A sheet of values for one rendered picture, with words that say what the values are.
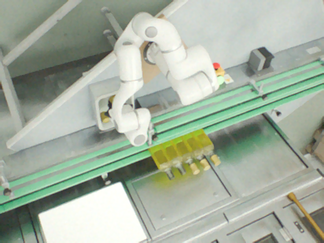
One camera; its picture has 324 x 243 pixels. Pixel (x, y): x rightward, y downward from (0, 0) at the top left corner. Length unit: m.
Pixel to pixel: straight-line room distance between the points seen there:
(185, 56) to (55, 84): 1.15
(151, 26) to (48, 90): 1.17
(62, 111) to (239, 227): 0.96
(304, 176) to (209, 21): 0.92
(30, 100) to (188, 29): 1.06
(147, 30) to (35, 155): 0.82
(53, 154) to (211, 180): 0.77
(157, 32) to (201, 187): 0.87
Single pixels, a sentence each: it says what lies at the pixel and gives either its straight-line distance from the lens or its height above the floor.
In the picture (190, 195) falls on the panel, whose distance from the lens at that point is 1.85.
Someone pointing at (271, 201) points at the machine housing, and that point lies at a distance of 1.92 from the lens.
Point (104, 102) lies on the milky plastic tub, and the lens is 1.72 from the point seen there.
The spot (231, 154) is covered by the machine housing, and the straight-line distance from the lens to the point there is 2.05.
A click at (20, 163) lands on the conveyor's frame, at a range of 1.79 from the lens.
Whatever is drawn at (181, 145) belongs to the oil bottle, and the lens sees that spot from 1.80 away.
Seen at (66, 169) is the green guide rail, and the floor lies 0.92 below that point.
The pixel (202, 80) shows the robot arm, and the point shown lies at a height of 1.06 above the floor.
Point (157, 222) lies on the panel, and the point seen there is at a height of 1.26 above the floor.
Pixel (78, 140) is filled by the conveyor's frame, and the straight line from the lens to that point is 1.80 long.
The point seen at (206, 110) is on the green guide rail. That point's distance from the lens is 1.81.
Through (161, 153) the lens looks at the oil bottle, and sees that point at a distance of 1.78.
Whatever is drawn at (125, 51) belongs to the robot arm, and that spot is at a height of 0.94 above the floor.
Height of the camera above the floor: 1.88
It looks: 33 degrees down
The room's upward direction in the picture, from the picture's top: 148 degrees clockwise
